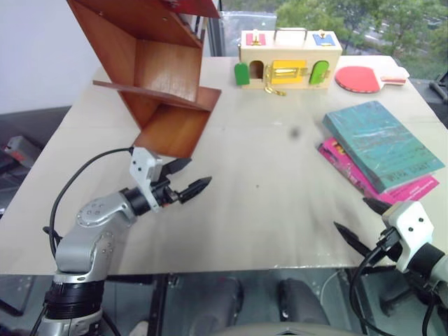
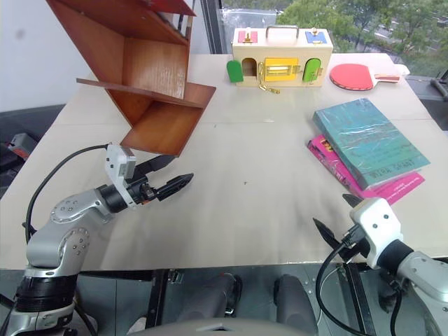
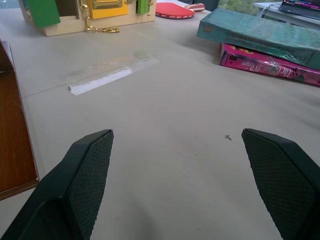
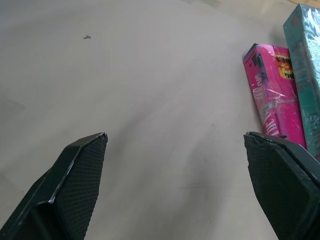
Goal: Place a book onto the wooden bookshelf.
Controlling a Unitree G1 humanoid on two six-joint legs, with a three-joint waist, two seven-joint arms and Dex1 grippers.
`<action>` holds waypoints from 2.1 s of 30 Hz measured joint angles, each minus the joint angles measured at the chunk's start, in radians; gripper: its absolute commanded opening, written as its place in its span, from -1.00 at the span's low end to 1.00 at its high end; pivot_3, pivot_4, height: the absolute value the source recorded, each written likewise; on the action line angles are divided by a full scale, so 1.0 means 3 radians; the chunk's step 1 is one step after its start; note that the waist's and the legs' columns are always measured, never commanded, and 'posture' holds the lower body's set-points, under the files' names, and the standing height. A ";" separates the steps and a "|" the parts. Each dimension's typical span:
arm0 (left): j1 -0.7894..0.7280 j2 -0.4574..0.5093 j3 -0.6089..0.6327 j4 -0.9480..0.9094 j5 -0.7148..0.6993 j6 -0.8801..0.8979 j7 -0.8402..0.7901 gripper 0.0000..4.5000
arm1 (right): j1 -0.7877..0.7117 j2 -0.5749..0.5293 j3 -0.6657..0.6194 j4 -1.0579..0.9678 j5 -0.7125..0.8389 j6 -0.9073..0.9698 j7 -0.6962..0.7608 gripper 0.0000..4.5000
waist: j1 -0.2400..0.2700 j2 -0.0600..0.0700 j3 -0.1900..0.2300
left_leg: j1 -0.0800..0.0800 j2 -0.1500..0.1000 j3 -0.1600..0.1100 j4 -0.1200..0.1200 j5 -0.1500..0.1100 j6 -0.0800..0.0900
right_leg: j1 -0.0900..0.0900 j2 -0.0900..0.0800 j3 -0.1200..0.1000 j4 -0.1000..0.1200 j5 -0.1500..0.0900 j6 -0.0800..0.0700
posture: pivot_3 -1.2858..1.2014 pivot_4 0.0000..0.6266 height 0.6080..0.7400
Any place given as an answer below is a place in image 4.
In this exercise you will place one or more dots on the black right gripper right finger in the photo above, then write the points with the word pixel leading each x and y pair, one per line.
pixel 282 185

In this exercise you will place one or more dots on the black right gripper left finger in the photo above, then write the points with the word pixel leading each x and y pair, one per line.
pixel 72 185

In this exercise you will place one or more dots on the pink box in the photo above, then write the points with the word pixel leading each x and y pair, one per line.
pixel 280 100

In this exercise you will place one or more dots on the teal box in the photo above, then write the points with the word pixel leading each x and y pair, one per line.
pixel 306 62

